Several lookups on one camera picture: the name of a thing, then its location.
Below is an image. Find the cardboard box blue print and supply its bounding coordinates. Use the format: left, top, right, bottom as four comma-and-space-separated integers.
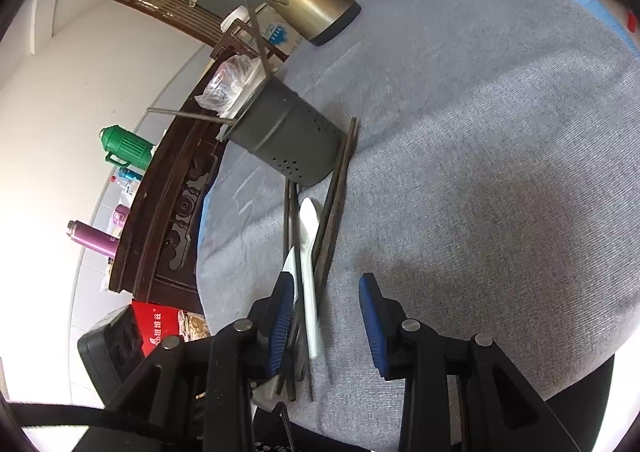
256, 5, 305, 55

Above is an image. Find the white rice cooker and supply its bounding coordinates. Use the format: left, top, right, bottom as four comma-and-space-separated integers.
220, 5, 250, 32

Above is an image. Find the gold electric kettle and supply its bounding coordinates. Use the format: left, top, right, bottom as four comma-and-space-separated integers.
266, 0, 361, 46

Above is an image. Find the red packaging box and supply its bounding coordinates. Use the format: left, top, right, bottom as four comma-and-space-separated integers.
131, 300, 210, 356

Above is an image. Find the green thermos flask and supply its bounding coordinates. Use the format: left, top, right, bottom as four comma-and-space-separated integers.
99, 125, 154, 171

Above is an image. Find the grey table cloth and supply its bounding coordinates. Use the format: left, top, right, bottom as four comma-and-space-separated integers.
195, 0, 640, 452

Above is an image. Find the purple thermos bottle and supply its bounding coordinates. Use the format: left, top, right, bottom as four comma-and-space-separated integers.
67, 220, 119, 258

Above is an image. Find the dark chopstick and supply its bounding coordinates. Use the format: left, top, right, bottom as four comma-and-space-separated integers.
245, 0, 272, 81
311, 117, 357, 265
146, 107, 238, 126
314, 119, 358, 303

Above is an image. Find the white bowl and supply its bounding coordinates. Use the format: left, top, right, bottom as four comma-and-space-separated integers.
218, 56, 266, 119

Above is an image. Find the blue bottle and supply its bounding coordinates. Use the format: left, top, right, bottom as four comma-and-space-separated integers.
117, 167, 143, 182

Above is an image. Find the dark carved wooden sideboard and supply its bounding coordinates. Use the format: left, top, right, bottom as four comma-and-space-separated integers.
108, 52, 234, 313

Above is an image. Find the wooden chair back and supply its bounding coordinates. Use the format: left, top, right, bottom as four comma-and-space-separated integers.
210, 18, 288, 63

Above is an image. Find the clear plastic bag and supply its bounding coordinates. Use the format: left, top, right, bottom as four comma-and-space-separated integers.
195, 54, 260, 116

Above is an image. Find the dark grey utensil holder cup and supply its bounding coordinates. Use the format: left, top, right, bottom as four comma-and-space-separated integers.
224, 77, 345, 187

